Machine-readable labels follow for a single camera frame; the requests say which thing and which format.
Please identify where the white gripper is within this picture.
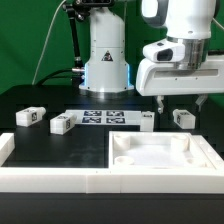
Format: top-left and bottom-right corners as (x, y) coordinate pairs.
(136, 55), (224, 114)

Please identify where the white square tabletop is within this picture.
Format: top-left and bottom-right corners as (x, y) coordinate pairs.
(109, 132), (215, 169)

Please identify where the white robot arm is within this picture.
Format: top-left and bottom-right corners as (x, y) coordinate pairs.
(80, 0), (224, 111)

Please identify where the tag marker sheet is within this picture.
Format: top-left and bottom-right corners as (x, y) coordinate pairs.
(67, 110), (141, 126)

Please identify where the white U-shaped fence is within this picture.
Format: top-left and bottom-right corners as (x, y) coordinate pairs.
(0, 133), (224, 194)

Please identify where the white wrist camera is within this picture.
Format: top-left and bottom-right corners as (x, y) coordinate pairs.
(143, 39), (185, 63)

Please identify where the black cable bundle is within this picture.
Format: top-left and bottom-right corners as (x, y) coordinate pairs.
(34, 67), (84, 87)

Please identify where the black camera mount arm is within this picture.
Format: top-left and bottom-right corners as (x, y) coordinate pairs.
(63, 0), (115, 68)

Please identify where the grey cable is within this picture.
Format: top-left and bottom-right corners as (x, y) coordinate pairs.
(31, 0), (68, 86)

